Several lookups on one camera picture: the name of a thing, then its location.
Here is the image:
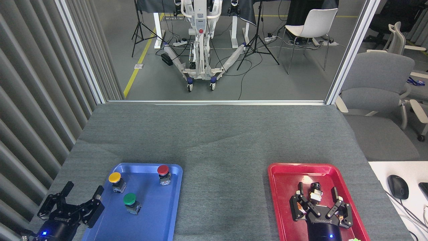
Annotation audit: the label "red push button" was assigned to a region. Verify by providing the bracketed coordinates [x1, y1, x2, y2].
[157, 165, 171, 186]

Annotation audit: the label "white armrest office chair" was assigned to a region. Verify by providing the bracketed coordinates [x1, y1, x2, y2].
[410, 99, 428, 142]

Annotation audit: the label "grey office chair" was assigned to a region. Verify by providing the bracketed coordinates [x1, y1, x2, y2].
[335, 52, 421, 162]

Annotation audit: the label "black office chair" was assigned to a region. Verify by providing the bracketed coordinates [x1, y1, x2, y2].
[363, 0, 428, 44]

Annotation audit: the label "desk with black cloth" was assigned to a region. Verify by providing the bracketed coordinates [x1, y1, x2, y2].
[135, 0, 259, 49]

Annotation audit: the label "red plastic tray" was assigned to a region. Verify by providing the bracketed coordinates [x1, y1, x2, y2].
[267, 163, 371, 241]

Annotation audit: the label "white plastic chair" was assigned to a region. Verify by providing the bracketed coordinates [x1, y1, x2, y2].
[278, 8, 339, 75]

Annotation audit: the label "green push button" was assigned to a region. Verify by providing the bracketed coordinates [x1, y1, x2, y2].
[123, 193, 141, 215]

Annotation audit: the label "yellow push button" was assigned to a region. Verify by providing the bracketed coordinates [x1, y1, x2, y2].
[108, 172, 127, 193]

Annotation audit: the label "white wheeled stand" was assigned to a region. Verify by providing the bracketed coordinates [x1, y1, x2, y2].
[163, 0, 248, 92]

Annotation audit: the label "white desk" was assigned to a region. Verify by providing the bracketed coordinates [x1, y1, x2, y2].
[368, 161, 428, 241]

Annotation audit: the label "silver frame rail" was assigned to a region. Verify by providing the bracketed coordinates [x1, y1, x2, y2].
[107, 99, 327, 106]

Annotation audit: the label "black computer mouse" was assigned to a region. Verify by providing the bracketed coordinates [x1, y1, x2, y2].
[387, 175, 409, 200]

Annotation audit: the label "white headrest office chair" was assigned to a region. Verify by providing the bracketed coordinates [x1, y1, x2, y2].
[367, 22, 427, 56]

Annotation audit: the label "blue plastic tray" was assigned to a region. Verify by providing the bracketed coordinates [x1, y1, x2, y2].
[81, 163, 184, 241]

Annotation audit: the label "grey ribbed partition panel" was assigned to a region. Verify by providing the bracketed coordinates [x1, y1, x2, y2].
[0, 0, 124, 241]

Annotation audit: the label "black knob switch white base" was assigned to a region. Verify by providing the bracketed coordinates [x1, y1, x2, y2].
[308, 182, 323, 204]

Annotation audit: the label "black tripod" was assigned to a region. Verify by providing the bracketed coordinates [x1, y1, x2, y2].
[131, 0, 164, 57]
[237, 0, 280, 71]

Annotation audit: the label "grey felt table cover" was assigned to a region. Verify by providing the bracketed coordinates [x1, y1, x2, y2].
[20, 102, 413, 241]

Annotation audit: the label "black mouse cable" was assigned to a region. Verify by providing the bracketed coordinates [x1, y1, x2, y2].
[385, 191, 428, 230]

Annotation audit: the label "silver frame post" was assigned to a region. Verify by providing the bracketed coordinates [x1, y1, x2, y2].
[55, 0, 107, 104]
[325, 0, 382, 105]

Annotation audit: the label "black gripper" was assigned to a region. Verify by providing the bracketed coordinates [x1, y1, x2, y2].
[289, 182, 353, 241]
[33, 181, 105, 241]

